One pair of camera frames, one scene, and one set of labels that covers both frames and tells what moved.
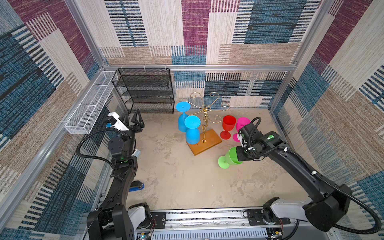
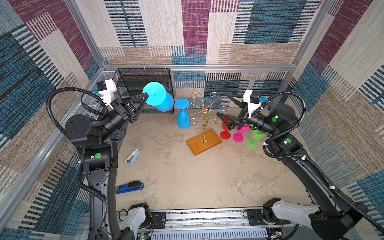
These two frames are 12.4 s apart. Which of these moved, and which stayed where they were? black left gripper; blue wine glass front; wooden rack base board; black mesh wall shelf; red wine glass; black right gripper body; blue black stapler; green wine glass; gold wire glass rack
Moved: black left gripper; green wine glass; blue wine glass front; black right gripper body
Stayed: blue black stapler; gold wire glass rack; wooden rack base board; red wine glass; black mesh wall shelf
